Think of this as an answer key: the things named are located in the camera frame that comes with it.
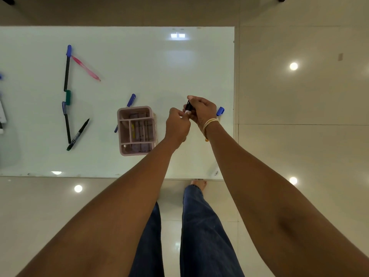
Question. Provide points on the pink translucent pen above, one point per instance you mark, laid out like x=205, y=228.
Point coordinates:
x=86, y=68

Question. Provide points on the black marker pen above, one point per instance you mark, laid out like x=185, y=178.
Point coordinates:
x=188, y=106

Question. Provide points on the white flat object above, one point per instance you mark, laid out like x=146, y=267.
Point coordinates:
x=1, y=115

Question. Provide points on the yellow pen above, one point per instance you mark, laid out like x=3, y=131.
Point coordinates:
x=133, y=130

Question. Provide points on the black marker with green end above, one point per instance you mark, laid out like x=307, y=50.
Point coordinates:
x=77, y=134

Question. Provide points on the person's bare foot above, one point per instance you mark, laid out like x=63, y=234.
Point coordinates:
x=199, y=184

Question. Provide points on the blue denim jeans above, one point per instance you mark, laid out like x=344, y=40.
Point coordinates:
x=204, y=236

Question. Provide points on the black pen with blue cap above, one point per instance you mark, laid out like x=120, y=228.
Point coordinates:
x=67, y=69

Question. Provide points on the blue capped pen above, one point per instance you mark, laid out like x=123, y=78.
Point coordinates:
x=130, y=100
x=220, y=111

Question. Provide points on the green marker cap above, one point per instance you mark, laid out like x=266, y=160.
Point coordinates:
x=68, y=97

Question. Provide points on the person's left hand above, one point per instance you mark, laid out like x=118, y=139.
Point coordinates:
x=176, y=128

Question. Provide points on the person's right fingers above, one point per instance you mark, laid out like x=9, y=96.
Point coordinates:
x=193, y=106

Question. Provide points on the person's right hand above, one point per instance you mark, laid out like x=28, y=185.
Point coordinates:
x=203, y=111

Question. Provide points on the person's left fingers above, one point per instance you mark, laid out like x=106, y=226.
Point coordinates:
x=181, y=113

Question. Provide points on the person's right forearm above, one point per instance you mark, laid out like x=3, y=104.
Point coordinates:
x=276, y=210

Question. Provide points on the person's left forearm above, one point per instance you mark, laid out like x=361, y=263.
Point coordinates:
x=115, y=210

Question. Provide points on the pink plastic desk organizer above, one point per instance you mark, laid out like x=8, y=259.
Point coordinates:
x=137, y=131

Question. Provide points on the black pen with grey-blue cap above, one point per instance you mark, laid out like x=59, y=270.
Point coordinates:
x=67, y=121

